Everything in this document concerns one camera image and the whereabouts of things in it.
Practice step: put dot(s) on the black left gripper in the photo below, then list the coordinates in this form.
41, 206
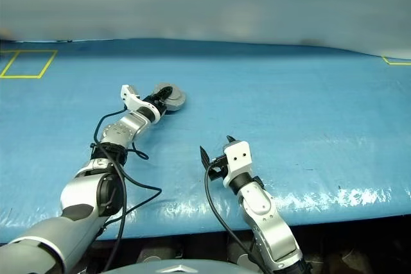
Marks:
155, 100

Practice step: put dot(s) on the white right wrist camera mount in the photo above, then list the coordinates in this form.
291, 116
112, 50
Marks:
237, 161

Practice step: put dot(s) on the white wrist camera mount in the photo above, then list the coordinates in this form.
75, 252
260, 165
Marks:
138, 102
237, 161

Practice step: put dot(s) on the blue table cover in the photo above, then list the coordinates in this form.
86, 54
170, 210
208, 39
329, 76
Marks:
273, 94

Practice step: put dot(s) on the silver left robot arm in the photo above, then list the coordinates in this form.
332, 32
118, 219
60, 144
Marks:
125, 129

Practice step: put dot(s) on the large yellow tape rectangle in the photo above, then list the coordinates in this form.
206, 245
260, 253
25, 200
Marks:
19, 76

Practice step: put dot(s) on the silver motor rotor disc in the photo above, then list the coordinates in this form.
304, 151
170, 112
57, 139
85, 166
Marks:
179, 93

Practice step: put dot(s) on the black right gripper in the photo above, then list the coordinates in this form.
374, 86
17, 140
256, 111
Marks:
221, 162

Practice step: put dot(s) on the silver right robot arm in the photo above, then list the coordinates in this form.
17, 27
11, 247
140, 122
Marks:
276, 232

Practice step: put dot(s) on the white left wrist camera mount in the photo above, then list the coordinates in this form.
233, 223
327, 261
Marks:
138, 102

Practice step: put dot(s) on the grey rounded shape under table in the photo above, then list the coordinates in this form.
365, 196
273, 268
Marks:
157, 254
245, 258

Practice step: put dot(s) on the small yellow tape rectangle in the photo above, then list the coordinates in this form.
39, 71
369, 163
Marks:
398, 63

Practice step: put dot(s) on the grey robot torso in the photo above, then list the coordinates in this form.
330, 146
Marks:
180, 269

